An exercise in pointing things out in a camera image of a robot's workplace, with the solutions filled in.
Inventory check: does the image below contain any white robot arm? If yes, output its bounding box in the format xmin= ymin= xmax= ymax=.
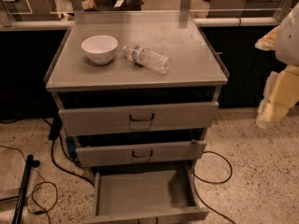
xmin=255 ymin=3 xmax=299 ymax=129

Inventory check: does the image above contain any thin black floor wire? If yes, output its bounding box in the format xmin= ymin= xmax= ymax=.
xmin=0 ymin=144 xmax=59 ymax=224

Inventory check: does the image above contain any grey drawer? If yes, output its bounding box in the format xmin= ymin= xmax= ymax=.
xmin=76 ymin=141 xmax=206 ymax=167
xmin=59 ymin=102 xmax=219 ymax=136
xmin=82 ymin=163 xmax=208 ymax=224

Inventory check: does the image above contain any grey middle drawer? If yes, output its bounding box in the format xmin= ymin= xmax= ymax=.
xmin=76 ymin=141 xmax=206 ymax=167

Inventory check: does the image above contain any black metal stand bar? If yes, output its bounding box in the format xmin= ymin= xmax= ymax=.
xmin=12 ymin=154 xmax=39 ymax=224

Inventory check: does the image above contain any white ceramic bowl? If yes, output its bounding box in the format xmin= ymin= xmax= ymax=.
xmin=81 ymin=35 xmax=119 ymax=64

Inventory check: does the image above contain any black floor cable right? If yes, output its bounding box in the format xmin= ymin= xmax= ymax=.
xmin=192 ymin=150 xmax=237 ymax=224

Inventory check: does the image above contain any grey bottom drawer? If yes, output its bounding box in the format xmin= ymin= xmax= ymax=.
xmin=82 ymin=163 xmax=208 ymax=224

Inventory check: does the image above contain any grey metal drawer cabinet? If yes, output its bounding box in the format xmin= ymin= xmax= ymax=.
xmin=44 ymin=10 xmax=231 ymax=173

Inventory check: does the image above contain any clear plastic water bottle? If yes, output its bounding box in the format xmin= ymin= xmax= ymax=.
xmin=122 ymin=45 xmax=171 ymax=75

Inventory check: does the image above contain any white horizontal rail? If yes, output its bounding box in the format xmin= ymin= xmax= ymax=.
xmin=0 ymin=16 xmax=281 ymax=32

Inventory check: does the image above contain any grey top drawer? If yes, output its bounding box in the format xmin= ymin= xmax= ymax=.
xmin=59 ymin=102 xmax=219 ymax=136

